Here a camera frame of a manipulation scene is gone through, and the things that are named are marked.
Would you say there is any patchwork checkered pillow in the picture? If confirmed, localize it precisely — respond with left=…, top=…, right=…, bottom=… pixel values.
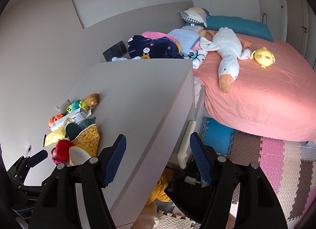
left=179, top=7, right=211, bottom=27

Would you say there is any white barcode carton box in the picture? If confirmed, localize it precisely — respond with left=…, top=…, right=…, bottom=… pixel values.
left=50, top=108, right=92, bottom=132

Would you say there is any white sock with face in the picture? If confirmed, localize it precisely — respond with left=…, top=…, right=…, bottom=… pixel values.
left=189, top=49, right=208, bottom=69

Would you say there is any light blue knitted blanket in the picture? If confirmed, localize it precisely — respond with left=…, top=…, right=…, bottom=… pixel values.
left=168, top=28, right=200, bottom=55

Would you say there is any colourful foam floor mat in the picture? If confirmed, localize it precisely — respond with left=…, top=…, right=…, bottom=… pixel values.
left=133, top=116, right=316, bottom=229

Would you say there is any grey desk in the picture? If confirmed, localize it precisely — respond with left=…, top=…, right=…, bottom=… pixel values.
left=23, top=58, right=206, bottom=229

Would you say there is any yellow chick plush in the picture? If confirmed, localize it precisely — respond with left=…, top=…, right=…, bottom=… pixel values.
left=251, top=47, right=275, bottom=69

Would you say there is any black wall socket panel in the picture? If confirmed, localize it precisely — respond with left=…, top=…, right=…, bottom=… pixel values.
left=102, top=41, right=127, bottom=62

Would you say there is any white goose plush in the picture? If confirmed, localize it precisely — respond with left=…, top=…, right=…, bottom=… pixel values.
left=197, top=27, right=252, bottom=93

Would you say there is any yellow popcorn snack bag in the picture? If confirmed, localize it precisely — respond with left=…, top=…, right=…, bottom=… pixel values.
left=72, top=124, right=100, bottom=157

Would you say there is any blue green frog toy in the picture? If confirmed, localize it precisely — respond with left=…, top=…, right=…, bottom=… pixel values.
left=66, top=100, right=89, bottom=113

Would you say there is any orange crab toy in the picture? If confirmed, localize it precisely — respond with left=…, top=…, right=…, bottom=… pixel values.
left=48, top=113, right=64, bottom=129

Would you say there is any white door with handle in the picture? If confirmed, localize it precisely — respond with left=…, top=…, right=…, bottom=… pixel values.
left=259, top=0, right=308, bottom=56

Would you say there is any yellow cloth under desk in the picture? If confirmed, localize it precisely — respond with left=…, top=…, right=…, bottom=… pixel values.
left=145, top=168, right=175, bottom=206

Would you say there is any pink bed sheet mattress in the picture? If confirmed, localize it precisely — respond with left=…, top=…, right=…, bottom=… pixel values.
left=193, top=34, right=315, bottom=141

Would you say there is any cream desk drawer handle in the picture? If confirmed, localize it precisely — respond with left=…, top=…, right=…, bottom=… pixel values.
left=177, top=120, right=197, bottom=169

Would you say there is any navy rabbit blanket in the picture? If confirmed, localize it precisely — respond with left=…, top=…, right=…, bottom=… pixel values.
left=127, top=35, right=183, bottom=59

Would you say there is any red plush doll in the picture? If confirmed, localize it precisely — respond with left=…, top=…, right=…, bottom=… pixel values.
left=51, top=139, right=74, bottom=165

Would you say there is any dark teal wrapper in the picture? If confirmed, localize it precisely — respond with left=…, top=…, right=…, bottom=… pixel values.
left=63, top=117, right=96, bottom=141

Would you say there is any teal pillow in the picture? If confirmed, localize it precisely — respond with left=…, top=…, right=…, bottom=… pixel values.
left=207, top=16, right=274, bottom=42

